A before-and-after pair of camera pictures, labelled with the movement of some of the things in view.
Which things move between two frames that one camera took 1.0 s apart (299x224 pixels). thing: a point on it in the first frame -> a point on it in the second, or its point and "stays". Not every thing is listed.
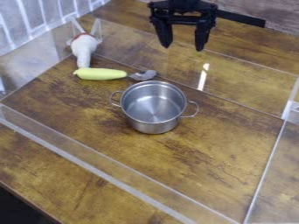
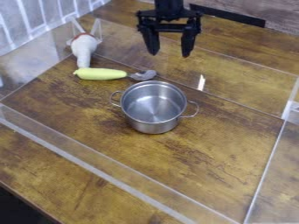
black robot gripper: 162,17 -> 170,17
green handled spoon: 92,73 stays
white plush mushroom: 83,44 stays
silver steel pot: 154,105 stays
